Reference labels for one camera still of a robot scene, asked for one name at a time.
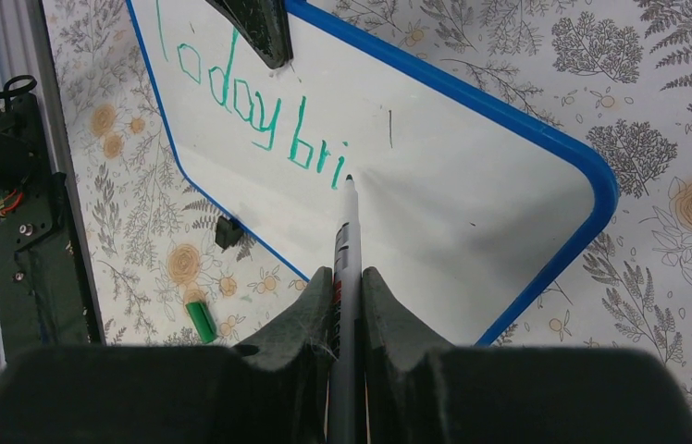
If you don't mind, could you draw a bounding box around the blue framed whiteboard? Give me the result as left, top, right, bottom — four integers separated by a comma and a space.
128, 1, 619, 344

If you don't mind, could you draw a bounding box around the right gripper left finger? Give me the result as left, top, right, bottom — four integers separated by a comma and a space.
0, 268, 333, 443

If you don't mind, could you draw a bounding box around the green marker cap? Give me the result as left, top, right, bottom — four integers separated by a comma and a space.
185, 301, 217, 344

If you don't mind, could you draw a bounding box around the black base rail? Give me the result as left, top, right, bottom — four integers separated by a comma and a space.
0, 92, 104, 362

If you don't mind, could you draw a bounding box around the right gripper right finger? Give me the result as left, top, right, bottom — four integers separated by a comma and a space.
362, 268, 692, 443

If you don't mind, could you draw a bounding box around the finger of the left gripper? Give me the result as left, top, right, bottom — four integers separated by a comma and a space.
206, 0, 293, 69

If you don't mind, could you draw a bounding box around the white marker pen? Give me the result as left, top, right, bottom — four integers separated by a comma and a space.
327, 175, 365, 443

